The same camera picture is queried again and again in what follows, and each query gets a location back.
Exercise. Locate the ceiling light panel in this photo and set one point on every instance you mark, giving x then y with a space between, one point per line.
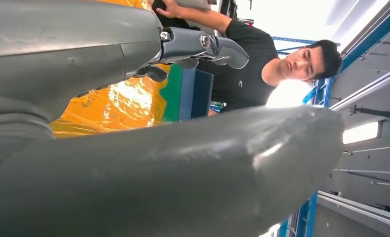
361 132

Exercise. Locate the blue tablet cover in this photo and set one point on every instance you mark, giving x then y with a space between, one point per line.
195 95

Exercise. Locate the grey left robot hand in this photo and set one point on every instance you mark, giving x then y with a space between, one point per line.
182 180

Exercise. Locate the yellow tape sheet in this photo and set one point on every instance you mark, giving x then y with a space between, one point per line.
123 104

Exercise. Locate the person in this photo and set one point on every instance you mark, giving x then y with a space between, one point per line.
247 75

